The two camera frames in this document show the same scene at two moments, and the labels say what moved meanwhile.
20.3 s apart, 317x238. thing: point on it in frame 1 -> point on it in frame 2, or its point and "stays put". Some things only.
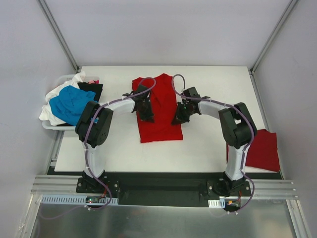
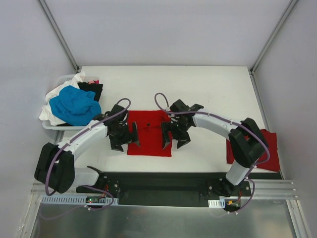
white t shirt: (47, 117) stays put
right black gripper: (181, 113) -> (175, 135)
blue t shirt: (67, 104) stays put
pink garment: (92, 82) stays put
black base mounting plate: (164, 189) stays put
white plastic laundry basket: (60, 80) stays put
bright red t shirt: (164, 102) -> (149, 126)
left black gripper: (145, 109) -> (126, 138)
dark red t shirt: (263, 152) stays put
